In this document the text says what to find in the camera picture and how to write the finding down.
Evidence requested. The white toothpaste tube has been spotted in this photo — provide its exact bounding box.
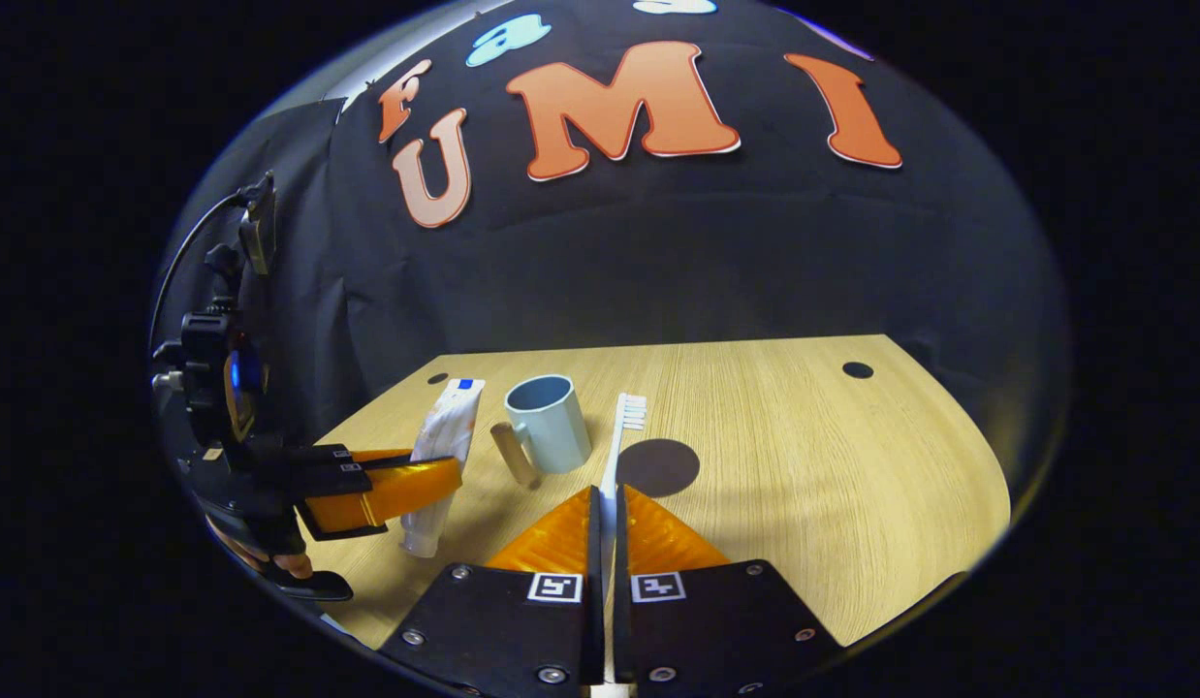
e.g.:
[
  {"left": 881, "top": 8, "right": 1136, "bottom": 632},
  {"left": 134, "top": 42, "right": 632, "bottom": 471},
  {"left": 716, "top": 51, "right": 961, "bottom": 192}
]
[{"left": 399, "top": 378, "right": 487, "bottom": 559}]

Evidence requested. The light blue cup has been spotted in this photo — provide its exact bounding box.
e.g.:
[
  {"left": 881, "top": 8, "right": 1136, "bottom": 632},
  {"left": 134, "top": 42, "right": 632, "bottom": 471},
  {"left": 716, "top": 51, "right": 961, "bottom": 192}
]
[{"left": 490, "top": 374, "right": 593, "bottom": 488}]

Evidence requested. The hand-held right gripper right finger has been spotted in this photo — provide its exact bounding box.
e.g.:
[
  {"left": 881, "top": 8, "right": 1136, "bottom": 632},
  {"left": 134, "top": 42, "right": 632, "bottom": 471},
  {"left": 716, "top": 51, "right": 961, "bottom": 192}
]
[{"left": 613, "top": 485, "right": 843, "bottom": 697}]

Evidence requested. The black backdrop cloth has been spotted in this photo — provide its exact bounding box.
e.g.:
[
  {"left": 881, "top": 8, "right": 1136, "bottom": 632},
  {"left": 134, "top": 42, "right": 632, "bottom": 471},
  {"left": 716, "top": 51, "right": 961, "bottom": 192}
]
[{"left": 154, "top": 0, "right": 1071, "bottom": 544}]

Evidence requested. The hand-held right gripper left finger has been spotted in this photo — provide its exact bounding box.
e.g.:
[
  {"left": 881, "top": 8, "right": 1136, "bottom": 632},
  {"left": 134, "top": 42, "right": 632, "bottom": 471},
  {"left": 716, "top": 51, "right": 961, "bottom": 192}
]
[{"left": 377, "top": 485, "right": 606, "bottom": 697}]

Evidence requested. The wooden desktop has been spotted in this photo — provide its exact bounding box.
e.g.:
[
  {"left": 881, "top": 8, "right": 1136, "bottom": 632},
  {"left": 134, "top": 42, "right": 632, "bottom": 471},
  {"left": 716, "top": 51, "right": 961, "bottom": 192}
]
[{"left": 300, "top": 334, "right": 1011, "bottom": 650}]

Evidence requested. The black cable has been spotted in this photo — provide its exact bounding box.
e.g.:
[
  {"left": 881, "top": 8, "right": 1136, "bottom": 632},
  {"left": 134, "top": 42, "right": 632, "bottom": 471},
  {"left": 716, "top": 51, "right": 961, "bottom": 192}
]
[{"left": 154, "top": 192, "right": 247, "bottom": 340}]

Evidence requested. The white toothbrush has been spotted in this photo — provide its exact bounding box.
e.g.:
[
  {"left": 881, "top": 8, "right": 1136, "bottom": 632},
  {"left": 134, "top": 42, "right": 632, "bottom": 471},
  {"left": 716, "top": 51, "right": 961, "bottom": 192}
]
[{"left": 590, "top": 393, "right": 649, "bottom": 698}]

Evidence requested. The dark round coaster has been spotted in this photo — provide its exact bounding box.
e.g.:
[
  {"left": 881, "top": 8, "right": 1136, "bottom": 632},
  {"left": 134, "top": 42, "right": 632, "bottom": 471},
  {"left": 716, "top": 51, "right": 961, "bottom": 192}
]
[{"left": 616, "top": 438, "right": 701, "bottom": 499}]

